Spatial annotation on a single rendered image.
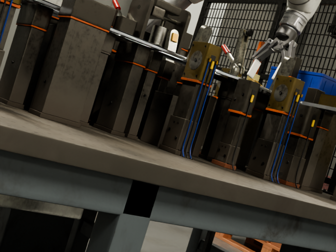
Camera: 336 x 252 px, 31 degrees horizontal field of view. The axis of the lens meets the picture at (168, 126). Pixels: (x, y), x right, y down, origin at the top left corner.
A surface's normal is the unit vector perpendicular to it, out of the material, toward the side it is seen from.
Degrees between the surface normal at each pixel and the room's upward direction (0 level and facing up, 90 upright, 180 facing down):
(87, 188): 90
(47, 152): 90
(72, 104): 90
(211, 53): 90
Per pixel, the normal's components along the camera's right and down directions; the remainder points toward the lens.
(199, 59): -0.78, -0.24
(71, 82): 0.55, 0.18
